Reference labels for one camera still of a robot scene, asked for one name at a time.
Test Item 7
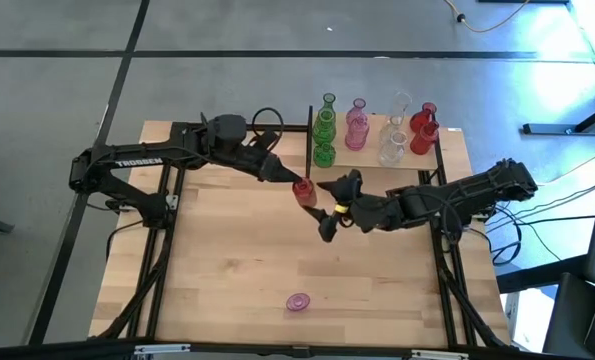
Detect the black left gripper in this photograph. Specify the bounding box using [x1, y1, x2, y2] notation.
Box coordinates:
[236, 144, 303, 185]

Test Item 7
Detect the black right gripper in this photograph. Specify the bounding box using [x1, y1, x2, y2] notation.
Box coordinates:
[304, 169, 403, 244]

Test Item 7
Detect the red plastic vase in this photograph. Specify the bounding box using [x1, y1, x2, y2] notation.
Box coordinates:
[291, 178, 319, 209]

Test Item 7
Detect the small pink ribbed glass vase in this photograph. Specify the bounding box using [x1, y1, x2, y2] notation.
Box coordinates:
[344, 117, 371, 152]

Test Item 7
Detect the clear bulbous textured vase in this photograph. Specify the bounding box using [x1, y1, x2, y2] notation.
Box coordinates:
[377, 130, 409, 169]

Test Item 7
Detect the green faceted glass vase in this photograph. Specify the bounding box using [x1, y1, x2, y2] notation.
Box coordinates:
[318, 92, 338, 121]

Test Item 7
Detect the pink narrow-neck glass vase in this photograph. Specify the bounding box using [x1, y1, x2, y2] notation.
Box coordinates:
[345, 97, 368, 125]

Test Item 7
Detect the clear conical glass vase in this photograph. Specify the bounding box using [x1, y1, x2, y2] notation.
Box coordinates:
[379, 114, 407, 144]

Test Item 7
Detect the red glass bottle vase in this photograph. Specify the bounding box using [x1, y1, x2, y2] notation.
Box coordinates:
[409, 119, 441, 156]

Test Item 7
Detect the clear faceted glass vase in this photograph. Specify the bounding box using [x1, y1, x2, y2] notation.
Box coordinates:
[387, 91, 413, 121]

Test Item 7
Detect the large pink ribbed glass vase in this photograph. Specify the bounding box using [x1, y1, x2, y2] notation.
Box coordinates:
[285, 292, 312, 313]

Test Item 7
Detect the dark grey operator desk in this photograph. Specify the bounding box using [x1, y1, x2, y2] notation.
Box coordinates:
[494, 252, 595, 360]

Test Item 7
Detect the black aluminium table frame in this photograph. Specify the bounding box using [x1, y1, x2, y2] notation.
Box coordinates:
[0, 119, 595, 360]

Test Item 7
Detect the yellow extension cord with plug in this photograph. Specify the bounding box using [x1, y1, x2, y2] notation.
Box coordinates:
[444, 0, 531, 34]

